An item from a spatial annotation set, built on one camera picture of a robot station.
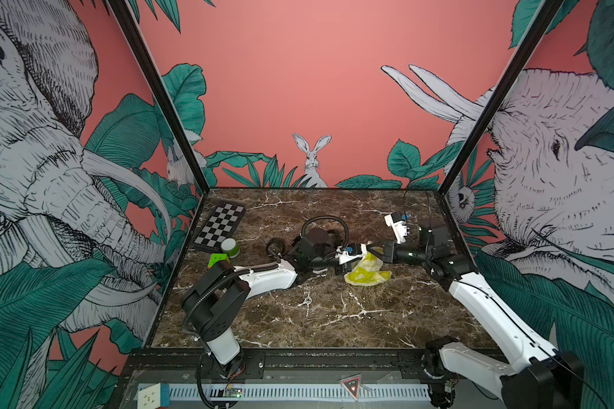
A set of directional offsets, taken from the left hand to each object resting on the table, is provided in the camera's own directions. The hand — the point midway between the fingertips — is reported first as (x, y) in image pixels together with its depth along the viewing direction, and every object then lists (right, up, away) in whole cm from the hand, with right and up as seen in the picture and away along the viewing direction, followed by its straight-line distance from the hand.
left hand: (367, 251), depth 77 cm
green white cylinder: (-49, -1, +18) cm, 52 cm away
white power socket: (-57, -35, -13) cm, 69 cm away
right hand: (-1, +3, -4) cm, 4 cm away
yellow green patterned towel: (+1, -7, +4) cm, 8 cm away
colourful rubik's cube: (-53, -4, +15) cm, 55 cm away
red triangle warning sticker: (-6, -36, -7) cm, 38 cm away
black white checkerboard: (-56, +7, +26) cm, 62 cm away
